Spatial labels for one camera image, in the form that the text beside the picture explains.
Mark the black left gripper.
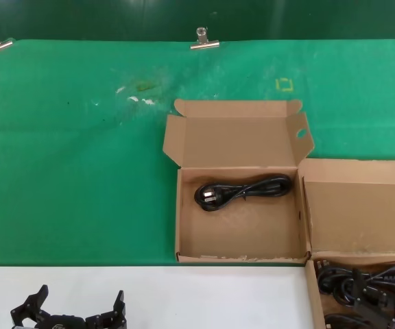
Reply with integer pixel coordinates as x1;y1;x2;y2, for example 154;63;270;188
10;284;128;329

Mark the black power cable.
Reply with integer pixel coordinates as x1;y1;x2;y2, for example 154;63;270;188
323;313;373;329
315;259;395;310
193;172;294;214

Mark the cardboard box with holed flap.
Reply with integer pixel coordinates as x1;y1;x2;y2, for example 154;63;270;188
162;98;315;265

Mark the green felt table mat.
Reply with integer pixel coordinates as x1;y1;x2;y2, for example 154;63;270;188
0;38;395;268

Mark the worn cardboard cable box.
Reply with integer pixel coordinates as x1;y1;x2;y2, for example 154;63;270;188
300;158;395;329

